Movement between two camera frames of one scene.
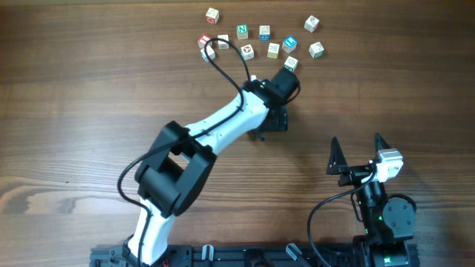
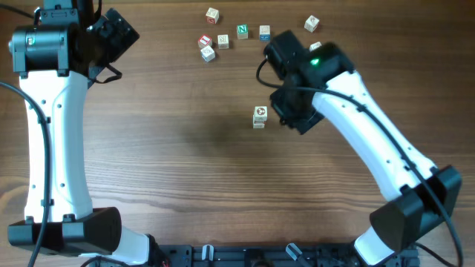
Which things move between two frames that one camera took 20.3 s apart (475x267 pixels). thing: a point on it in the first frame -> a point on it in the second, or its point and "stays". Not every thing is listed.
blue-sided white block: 264,33 stays
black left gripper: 282,125 -> 123,35
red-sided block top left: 212,15 stays
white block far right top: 311,24 stays
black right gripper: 338,166 -> 303,126
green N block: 243,31 stays
